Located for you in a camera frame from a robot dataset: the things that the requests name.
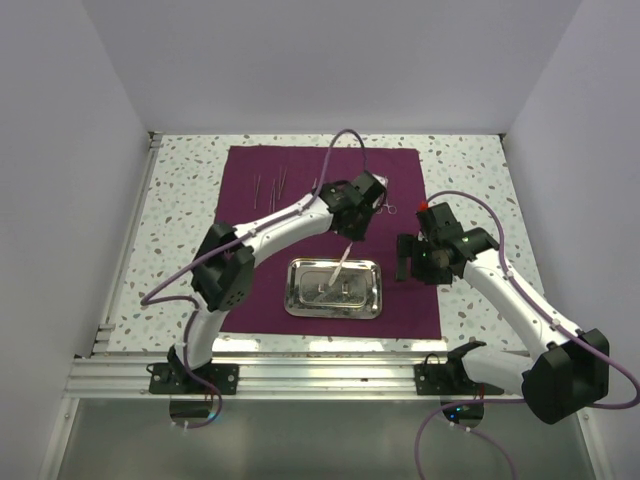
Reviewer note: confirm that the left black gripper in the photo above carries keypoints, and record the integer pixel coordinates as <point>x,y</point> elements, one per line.
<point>358,233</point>

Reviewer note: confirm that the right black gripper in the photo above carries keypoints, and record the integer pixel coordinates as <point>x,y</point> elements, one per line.
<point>408,247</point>

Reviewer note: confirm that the steel hemostat clamp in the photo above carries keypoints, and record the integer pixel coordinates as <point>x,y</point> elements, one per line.
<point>388,208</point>

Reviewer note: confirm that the steel scalpel handle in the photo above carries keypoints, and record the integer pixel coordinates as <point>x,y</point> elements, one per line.
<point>338,267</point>

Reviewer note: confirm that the thin steel forceps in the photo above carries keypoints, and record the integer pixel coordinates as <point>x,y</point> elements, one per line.
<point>277,188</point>

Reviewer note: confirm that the purple cloth wrap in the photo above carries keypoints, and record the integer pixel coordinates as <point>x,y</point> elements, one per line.
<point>409,309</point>

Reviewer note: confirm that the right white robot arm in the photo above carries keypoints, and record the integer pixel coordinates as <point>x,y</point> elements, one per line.
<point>564,369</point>

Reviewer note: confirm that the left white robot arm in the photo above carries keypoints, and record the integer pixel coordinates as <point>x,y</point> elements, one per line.
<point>223,269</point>

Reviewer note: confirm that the steel instrument tray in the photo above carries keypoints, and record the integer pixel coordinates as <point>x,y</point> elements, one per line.
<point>356,294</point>

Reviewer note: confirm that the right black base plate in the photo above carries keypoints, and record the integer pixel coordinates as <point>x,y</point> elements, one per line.
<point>447,377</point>

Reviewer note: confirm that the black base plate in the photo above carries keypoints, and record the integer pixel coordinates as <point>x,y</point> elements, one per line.
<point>447,377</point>
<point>165,381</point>

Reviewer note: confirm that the aluminium left rail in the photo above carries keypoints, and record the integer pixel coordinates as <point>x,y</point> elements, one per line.
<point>102,323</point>

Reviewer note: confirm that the aluminium rail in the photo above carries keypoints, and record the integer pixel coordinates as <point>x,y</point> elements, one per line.
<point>332,376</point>
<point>102,323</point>

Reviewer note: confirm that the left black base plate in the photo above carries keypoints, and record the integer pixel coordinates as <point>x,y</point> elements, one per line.
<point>165,381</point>

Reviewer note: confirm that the aluminium front rail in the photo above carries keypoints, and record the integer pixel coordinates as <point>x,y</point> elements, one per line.
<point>332,376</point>

